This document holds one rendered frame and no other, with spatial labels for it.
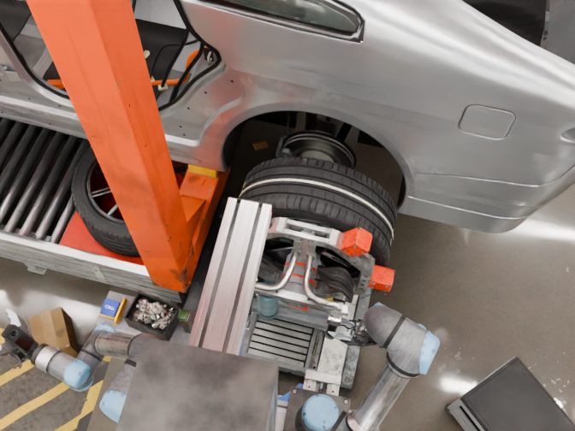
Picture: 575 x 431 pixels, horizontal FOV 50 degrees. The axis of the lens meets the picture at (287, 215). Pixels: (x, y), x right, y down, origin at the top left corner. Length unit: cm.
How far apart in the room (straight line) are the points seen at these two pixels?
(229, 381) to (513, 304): 261
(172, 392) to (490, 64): 140
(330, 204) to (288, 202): 15
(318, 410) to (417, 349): 43
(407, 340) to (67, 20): 124
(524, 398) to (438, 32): 173
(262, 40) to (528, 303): 217
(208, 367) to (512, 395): 209
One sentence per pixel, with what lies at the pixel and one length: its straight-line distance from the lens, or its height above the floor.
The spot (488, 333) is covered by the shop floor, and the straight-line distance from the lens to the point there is 346.
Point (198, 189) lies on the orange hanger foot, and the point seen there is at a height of 68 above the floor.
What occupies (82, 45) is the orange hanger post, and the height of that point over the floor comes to 205.
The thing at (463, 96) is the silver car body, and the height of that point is 157.
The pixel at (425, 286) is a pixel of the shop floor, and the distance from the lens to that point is 346.
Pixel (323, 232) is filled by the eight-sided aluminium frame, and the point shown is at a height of 111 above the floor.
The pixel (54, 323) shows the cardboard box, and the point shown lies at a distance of 327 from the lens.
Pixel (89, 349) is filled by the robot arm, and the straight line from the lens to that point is 212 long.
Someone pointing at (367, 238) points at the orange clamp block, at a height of 114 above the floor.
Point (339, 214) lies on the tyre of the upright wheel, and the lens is 223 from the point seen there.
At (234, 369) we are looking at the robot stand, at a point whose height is 203.
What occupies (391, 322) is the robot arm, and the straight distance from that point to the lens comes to 188.
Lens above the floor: 311
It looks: 62 degrees down
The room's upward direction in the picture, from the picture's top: 3 degrees clockwise
